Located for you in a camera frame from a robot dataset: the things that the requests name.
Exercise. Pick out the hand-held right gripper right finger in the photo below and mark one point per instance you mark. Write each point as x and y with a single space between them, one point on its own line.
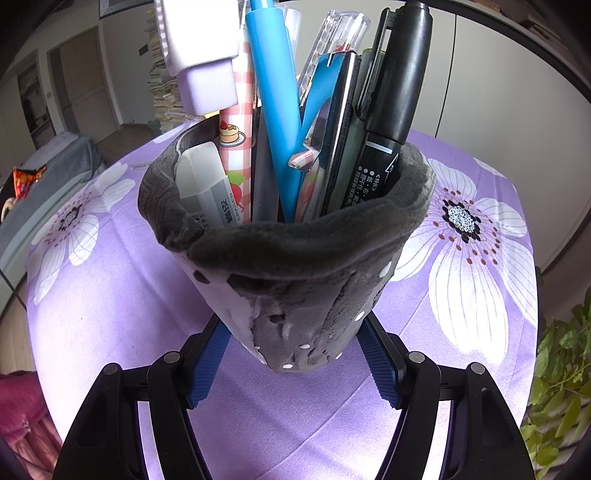
378 364

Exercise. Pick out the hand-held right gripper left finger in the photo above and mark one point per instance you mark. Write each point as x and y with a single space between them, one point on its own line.
207 364

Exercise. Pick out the grey felt pen holder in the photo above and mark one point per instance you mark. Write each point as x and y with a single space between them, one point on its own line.
300 277

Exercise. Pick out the white eraser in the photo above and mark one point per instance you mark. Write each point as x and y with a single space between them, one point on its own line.
207 184

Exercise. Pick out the pink checkered pen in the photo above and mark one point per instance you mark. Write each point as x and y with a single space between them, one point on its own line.
238 134

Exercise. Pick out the blue black grip pen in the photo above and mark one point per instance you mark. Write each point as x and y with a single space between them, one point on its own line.
341 115

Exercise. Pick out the black marker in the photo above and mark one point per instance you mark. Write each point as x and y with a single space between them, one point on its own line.
401 83

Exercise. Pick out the purple white correction tape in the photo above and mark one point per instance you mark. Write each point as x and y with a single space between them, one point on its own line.
198 60

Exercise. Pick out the clear pen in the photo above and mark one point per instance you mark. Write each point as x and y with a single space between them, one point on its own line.
337 32

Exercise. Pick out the purple floral tablecloth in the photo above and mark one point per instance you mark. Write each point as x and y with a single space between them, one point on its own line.
115 277

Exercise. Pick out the green potted plant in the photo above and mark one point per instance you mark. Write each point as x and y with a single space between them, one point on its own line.
563 364

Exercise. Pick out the maroon cloth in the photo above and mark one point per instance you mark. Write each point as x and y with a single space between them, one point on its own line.
23 415

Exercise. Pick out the grey sofa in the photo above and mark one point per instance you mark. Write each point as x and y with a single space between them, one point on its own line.
60 157

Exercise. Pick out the red snack bag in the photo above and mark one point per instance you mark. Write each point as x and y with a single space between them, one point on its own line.
25 180

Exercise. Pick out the tall pile of paper books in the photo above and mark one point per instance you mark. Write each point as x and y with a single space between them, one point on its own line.
161 92

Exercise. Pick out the grey interior door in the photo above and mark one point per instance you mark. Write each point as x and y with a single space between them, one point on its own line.
78 83

